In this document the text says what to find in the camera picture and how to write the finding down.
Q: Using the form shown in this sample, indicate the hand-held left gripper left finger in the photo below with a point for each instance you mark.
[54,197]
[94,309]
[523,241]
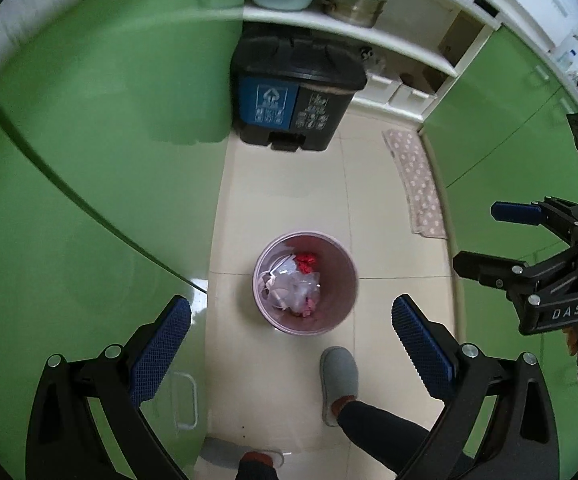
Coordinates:
[161,347]

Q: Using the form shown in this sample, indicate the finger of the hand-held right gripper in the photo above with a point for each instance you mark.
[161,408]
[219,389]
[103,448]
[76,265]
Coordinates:
[484,266]
[514,211]

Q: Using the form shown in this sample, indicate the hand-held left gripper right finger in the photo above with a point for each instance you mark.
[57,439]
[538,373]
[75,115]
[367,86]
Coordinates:
[421,345]

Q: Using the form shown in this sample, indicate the pink plastic bin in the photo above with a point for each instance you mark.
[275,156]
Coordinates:
[339,280]

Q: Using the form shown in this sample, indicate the pink wrapper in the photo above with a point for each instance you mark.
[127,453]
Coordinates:
[310,306]

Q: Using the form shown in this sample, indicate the clear plastic bag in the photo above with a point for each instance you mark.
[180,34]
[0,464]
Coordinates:
[299,287]

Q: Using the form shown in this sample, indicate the red wrapper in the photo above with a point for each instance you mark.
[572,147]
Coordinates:
[306,261]

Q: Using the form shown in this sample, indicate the grey slipper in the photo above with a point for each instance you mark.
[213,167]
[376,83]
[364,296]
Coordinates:
[219,452]
[339,375]

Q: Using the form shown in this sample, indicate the green corner cabinet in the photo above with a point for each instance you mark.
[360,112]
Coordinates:
[494,125]

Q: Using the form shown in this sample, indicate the pink dotted floor mat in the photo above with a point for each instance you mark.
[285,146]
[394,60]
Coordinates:
[419,185]

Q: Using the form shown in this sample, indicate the person's right leg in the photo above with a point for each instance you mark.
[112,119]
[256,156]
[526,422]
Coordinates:
[384,440]

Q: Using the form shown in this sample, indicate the person's leg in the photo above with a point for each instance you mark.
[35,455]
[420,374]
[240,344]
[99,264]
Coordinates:
[384,440]
[256,470]

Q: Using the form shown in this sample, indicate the white crumpled paper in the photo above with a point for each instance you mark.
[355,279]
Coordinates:
[276,280]

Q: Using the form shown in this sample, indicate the white storage box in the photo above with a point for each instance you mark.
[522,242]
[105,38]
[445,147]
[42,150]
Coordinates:
[414,102]
[381,92]

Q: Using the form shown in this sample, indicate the person's left leg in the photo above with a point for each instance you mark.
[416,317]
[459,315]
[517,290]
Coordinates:
[256,470]

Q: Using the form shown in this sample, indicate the white bottle with blue label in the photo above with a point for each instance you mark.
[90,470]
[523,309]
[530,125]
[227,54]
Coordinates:
[566,55]

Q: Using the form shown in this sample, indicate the white shelf unit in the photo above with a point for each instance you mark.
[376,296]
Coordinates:
[404,42]

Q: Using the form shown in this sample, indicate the green counter cabinet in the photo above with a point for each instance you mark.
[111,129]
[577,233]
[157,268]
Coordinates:
[69,160]

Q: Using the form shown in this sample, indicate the steel steamer pot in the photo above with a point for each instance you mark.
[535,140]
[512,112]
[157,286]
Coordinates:
[354,7]

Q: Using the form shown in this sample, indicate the black and blue pedal bin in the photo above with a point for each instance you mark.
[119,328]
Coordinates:
[294,60]

